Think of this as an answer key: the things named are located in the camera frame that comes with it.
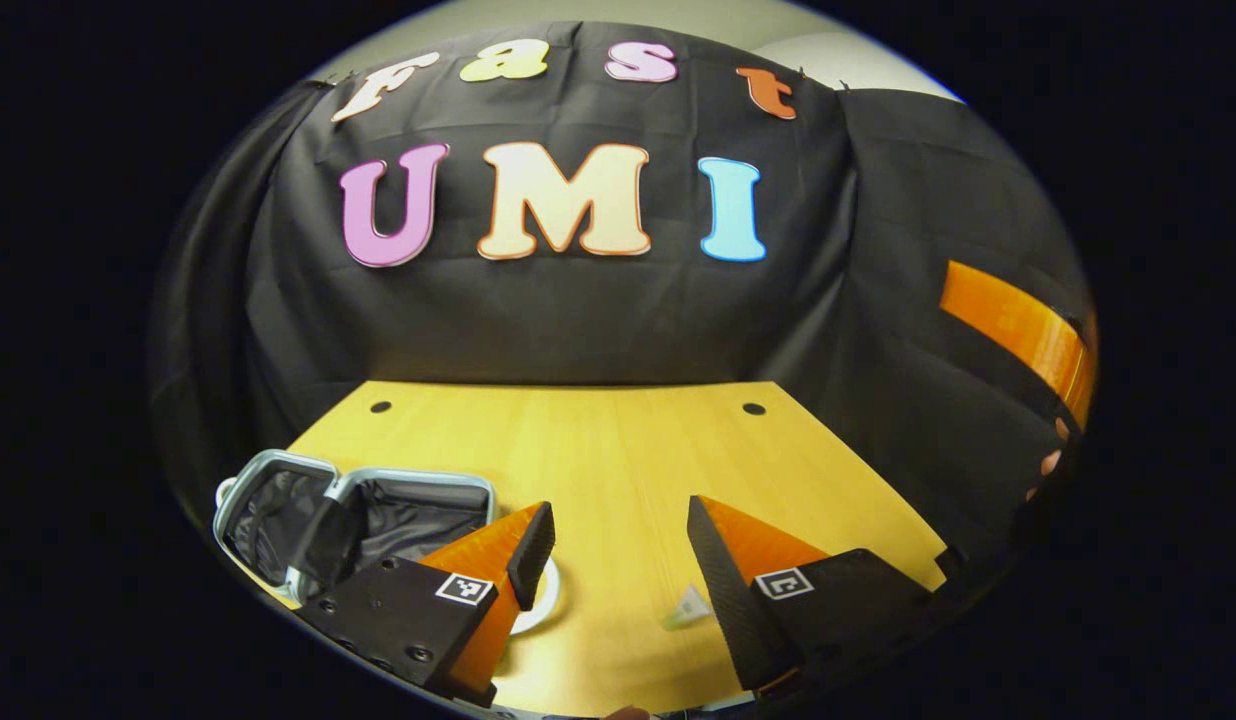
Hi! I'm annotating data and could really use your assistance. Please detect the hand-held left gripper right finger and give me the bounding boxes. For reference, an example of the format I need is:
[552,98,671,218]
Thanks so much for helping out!
[686,494,937,698]

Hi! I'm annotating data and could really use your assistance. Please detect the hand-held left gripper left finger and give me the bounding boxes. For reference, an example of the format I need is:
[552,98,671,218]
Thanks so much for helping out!
[296,500,558,709]

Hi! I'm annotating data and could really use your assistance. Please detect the white tube with green cap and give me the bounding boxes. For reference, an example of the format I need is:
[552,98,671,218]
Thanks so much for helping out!
[662,584,716,632]

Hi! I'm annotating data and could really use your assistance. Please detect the light blue small suitcase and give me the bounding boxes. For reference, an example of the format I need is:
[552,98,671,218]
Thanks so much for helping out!
[213,449,565,637]

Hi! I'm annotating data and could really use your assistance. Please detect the black backdrop cloth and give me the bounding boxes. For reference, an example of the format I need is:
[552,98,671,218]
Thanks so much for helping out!
[148,20,1097,561]

